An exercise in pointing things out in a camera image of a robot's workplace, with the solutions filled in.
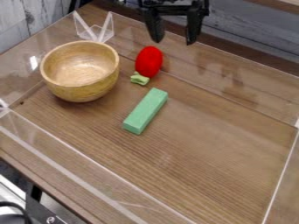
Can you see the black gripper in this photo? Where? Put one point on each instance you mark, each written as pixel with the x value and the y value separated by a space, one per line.
pixel 174 7

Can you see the brown wooden bowl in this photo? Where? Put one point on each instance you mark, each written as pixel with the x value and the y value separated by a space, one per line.
pixel 80 70

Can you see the green rectangular block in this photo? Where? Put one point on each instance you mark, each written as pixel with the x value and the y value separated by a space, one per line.
pixel 144 111

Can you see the red toy fruit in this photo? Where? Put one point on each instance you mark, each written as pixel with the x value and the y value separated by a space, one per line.
pixel 148 61

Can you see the small green toy piece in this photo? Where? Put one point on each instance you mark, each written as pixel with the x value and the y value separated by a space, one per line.
pixel 139 79

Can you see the clear acrylic corner bracket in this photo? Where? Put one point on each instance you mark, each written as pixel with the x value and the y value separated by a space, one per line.
pixel 95 32

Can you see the clear acrylic tray wall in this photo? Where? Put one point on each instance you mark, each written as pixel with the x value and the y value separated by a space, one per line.
pixel 84 186

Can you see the black table leg bracket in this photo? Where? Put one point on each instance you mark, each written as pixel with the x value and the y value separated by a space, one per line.
pixel 40 214

